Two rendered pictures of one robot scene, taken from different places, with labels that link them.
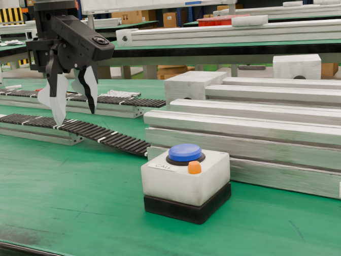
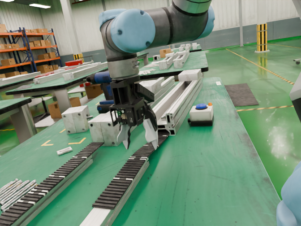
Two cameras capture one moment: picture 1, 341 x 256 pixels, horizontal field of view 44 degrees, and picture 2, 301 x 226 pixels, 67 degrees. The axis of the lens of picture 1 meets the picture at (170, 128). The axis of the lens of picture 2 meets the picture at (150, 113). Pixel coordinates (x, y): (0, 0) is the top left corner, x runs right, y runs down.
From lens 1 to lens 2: 1.14 m
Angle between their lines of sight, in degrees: 97
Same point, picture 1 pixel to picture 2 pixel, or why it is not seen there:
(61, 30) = (143, 90)
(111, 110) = (79, 170)
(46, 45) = (143, 102)
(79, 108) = (56, 192)
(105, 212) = (217, 131)
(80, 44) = (150, 94)
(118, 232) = (227, 125)
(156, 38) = not seen: outside the picture
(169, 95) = (115, 128)
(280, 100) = not seen: hidden behind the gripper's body
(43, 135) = (139, 175)
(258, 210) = not seen: hidden behind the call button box
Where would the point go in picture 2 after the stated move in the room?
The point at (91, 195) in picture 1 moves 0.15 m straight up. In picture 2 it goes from (208, 136) to (204, 93)
